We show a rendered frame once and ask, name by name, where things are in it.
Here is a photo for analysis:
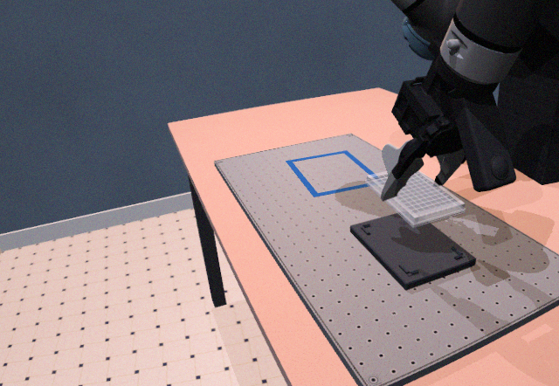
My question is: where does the blue tape outline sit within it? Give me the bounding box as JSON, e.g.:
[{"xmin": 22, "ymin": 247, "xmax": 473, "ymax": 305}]
[{"xmin": 286, "ymin": 150, "xmax": 375, "ymax": 197}]

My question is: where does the grey rectangular mat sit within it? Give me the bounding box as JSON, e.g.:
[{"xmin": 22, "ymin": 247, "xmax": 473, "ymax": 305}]
[{"xmin": 214, "ymin": 133, "xmax": 559, "ymax": 386}]

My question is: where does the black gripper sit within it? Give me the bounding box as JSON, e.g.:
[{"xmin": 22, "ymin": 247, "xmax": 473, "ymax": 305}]
[{"xmin": 381, "ymin": 39, "xmax": 500, "ymax": 201}]

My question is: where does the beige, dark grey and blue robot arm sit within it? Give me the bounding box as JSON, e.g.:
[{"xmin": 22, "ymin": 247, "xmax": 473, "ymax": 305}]
[{"xmin": 390, "ymin": 0, "xmax": 550, "ymax": 192}]

